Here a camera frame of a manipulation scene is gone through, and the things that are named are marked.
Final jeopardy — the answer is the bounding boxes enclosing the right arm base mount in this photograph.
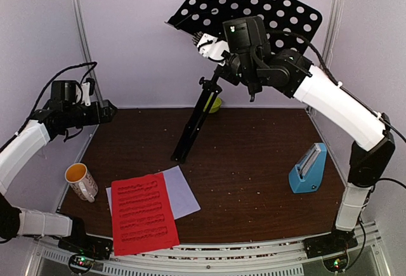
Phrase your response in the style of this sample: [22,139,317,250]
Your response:
[303,230,358,273]

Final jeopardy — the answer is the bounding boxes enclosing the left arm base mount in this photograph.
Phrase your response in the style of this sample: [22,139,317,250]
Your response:
[57,235,113,275]

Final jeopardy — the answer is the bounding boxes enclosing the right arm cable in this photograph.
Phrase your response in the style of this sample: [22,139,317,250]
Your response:
[269,30,406,137]

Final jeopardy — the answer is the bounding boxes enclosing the left aluminium frame post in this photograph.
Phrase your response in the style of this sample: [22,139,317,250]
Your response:
[71,0,104,106]

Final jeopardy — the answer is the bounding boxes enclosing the black music stand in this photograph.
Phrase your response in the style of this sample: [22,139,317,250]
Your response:
[168,0,322,163]

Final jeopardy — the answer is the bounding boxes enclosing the aluminium frame post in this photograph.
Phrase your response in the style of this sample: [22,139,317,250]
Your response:
[71,0,104,106]
[306,0,346,108]

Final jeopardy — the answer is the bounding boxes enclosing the lavender paper sheet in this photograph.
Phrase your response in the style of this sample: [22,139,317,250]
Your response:
[106,166,200,220]

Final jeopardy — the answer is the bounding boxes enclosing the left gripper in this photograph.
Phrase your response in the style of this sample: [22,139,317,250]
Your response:
[64,99,117,127]

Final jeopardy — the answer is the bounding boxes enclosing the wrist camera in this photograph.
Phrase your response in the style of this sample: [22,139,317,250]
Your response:
[192,32,229,66]
[76,77,95,107]

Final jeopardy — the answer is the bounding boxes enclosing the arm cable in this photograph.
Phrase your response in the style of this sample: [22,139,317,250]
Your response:
[17,62,98,131]
[269,30,406,137]

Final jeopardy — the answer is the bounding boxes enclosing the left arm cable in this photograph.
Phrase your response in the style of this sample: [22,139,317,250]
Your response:
[17,62,98,131]

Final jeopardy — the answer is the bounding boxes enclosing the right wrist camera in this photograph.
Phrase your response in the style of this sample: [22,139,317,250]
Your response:
[192,32,229,66]

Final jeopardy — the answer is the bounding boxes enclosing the right aluminium frame post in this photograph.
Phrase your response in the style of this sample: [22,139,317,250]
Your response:
[306,0,346,108]

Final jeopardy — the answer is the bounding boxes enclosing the blue metronome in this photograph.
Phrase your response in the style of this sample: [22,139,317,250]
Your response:
[289,143,327,194]

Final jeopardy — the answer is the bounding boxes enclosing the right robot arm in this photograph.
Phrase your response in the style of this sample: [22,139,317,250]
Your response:
[222,16,395,252]

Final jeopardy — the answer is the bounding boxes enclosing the red sheet music paper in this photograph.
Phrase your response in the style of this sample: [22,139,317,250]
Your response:
[111,173,180,256]

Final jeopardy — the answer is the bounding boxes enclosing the patterned white mug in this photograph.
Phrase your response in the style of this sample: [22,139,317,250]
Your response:
[65,163,98,203]

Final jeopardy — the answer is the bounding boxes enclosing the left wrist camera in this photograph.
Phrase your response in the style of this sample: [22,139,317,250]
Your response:
[76,77,95,107]

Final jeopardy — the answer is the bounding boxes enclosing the front aluminium rail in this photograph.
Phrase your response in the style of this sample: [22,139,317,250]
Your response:
[31,220,381,276]

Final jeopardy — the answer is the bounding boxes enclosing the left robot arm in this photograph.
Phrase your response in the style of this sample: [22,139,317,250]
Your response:
[1,78,118,253]

